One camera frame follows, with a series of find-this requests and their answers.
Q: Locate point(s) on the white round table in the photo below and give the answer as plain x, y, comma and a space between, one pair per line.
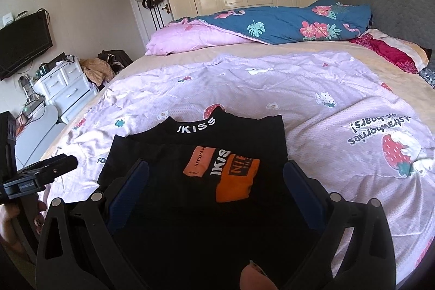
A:
37, 133

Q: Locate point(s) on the person's left hand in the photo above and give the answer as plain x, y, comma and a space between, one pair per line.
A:
8, 225

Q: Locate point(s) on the red floral pillow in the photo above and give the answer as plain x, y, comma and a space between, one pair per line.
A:
390, 50

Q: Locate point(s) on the pink pillow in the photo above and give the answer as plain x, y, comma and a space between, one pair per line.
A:
190, 38

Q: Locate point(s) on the black flat television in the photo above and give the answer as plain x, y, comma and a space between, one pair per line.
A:
23, 45

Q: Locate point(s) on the white router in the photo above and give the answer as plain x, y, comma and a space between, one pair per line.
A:
6, 19

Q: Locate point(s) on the black long-sleeve shirt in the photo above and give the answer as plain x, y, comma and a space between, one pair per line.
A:
176, 174

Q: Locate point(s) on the white room door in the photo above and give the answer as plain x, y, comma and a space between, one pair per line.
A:
139, 25

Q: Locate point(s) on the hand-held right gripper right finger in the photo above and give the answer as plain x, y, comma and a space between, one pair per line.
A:
302, 195

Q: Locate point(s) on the person's right hand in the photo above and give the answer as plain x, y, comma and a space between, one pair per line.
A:
256, 276

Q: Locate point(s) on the blue floral quilt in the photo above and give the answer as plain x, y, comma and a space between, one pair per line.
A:
289, 21

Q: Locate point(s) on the white drawer cabinet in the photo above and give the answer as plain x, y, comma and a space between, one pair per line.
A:
71, 93

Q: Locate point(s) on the pink strawberry printed blanket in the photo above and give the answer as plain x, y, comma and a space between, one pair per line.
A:
323, 99

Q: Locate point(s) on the beige clothes pile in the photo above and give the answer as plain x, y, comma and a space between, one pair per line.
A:
97, 72

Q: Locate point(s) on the blue patterned pillow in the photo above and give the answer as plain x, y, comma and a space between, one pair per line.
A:
428, 77

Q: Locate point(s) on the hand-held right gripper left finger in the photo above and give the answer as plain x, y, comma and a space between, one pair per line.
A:
131, 189

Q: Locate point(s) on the black bag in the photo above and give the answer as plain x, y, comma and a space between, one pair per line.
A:
115, 59

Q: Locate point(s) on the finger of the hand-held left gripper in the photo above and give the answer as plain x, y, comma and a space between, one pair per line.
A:
44, 172

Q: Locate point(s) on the grey padded headboard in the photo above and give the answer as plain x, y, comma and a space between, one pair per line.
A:
390, 4

